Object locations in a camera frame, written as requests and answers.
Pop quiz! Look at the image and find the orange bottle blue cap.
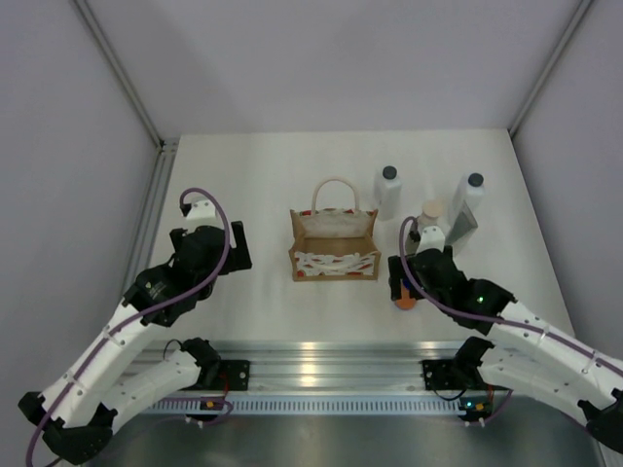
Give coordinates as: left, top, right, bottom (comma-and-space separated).
394, 279, 418, 311

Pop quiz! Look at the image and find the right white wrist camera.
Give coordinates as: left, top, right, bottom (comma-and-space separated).
417, 226, 446, 254

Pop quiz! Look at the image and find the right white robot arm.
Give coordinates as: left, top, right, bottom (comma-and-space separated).
387, 249, 622, 451

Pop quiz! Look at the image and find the patterned canvas bag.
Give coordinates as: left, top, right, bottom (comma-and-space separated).
288, 177, 381, 282

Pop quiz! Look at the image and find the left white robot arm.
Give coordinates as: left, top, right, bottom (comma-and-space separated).
18, 221, 252, 465

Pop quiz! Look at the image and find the white slotted cable duct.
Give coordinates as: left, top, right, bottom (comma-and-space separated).
140, 394, 468, 415

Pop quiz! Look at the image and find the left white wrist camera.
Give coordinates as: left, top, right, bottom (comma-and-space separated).
184, 199, 219, 227

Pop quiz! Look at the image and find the aluminium mounting rail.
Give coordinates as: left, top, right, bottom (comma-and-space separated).
121, 343, 458, 394

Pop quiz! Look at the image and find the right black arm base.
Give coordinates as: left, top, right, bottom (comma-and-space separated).
421, 359, 488, 391

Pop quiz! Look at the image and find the right aluminium frame post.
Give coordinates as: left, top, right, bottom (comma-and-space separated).
507, 0, 596, 140

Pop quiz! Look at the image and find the large white bottle grey cap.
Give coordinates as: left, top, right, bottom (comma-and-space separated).
449, 172, 486, 219

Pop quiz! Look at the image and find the grey pump bottle beige top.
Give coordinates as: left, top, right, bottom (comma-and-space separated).
411, 199, 444, 233

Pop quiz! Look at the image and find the purple cable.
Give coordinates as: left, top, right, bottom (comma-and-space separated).
398, 216, 623, 439
23, 187, 235, 467

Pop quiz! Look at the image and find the small white bottle grey cap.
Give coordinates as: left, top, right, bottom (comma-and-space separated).
373, 165, 402, 221

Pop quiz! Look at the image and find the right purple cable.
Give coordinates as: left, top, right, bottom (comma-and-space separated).
398, 216, 623, 439

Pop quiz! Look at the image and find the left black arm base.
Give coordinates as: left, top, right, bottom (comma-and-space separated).
211, 360, 250, 393

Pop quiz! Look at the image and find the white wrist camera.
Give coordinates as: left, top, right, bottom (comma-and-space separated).
417, 226, 446, 254
184, 199, 219, 227

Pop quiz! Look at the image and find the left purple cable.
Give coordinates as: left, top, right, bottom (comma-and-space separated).
23, 187, 235, 467

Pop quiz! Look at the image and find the left aluminium frame post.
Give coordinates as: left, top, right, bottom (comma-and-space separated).
72, 0, 165, 147

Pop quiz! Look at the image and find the aluminium frame post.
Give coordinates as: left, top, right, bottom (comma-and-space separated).
72, 0, 165, 147
507, 0, 596, 140

